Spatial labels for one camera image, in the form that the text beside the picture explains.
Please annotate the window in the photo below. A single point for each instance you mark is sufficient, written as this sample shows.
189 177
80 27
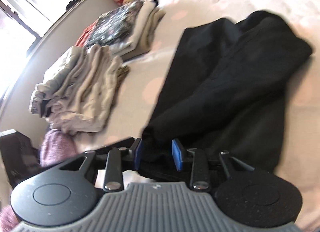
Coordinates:
37 17

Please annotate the tan folded garment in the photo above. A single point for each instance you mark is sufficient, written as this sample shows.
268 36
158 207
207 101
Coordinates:
147 36

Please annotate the black box furniture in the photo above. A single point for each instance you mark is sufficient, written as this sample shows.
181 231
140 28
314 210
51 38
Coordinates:
20 158

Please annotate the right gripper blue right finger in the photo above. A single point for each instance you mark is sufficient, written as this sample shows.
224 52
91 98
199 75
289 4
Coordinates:
195 160

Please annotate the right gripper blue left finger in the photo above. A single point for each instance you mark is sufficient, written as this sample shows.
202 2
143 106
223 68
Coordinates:
122 156

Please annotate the beige folded clothes stack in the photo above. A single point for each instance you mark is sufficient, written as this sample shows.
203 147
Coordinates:
78 90

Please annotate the black shorts garment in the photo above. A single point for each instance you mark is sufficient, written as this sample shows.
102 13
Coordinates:
225 90

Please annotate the orange red garment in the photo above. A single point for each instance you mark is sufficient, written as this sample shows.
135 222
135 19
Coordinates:
82 40

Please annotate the floral dark folded garment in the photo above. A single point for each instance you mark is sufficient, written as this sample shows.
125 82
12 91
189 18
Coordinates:
114 26

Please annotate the olive patterned garment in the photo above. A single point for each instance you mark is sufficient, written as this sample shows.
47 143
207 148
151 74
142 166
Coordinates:
122 73

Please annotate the cream folded garment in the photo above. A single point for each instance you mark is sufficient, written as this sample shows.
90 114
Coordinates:
130 42

